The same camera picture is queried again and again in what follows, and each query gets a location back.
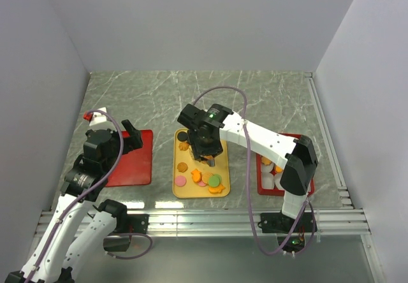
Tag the yellow cookie tray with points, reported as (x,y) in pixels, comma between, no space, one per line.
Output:
(192,190)

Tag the black sandwich cookie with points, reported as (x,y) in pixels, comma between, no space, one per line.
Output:
(182,136)

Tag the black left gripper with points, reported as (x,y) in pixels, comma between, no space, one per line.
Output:
(132,142)

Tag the pink sandwich cookie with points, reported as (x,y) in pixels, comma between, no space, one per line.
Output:
(201,184)
(180,181)

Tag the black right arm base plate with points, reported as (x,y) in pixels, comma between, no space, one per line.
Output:
(278,223)

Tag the beige dotted round cookie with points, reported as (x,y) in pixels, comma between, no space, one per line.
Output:
(205,177)

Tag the steel tongs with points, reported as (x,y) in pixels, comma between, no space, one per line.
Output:
(208,161)

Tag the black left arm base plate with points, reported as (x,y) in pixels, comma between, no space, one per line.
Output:
(133,223)

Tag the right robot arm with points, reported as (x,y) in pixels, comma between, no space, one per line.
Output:
(296,156)

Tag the small orange fish cookie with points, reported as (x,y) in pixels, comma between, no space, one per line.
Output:
(196,176)

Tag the white red left wrist camera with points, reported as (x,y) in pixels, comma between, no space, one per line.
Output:
(96,120)

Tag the large orange fish cookie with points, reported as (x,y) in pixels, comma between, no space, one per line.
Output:
(279,169)

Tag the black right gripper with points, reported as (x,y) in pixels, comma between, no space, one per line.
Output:
(215,150)

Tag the small flower butter cookie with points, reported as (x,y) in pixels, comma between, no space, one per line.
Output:
(183,146)

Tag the green sandwich cookie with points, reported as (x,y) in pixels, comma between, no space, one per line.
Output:
(218,177)
(213,181)

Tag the orange fish cookie under stack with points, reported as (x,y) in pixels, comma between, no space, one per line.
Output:
(216,190)

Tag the maple leaf cookie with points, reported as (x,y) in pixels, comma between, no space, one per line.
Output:
(265,161)

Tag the red box lid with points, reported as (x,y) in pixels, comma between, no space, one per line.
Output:
(134,168)

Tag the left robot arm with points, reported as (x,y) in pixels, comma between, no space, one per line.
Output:
(62,251)

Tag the red cookie box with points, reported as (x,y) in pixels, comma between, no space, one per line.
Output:
(273,192)

